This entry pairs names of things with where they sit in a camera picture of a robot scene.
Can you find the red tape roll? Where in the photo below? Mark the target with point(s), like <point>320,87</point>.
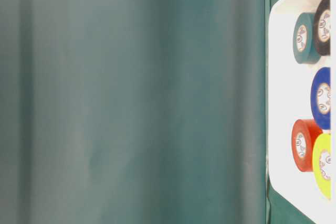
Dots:
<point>303,137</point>

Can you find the green tape roll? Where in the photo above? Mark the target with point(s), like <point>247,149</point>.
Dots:
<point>302,42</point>

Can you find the blue tape roll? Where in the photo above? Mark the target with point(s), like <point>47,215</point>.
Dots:
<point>320,98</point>

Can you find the yellow tape roll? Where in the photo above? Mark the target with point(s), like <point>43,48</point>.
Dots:
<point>321,163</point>

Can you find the black tape roll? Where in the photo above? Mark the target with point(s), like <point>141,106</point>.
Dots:
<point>322,28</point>

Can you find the white plastic tray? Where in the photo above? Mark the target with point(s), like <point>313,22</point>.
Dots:
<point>288,85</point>

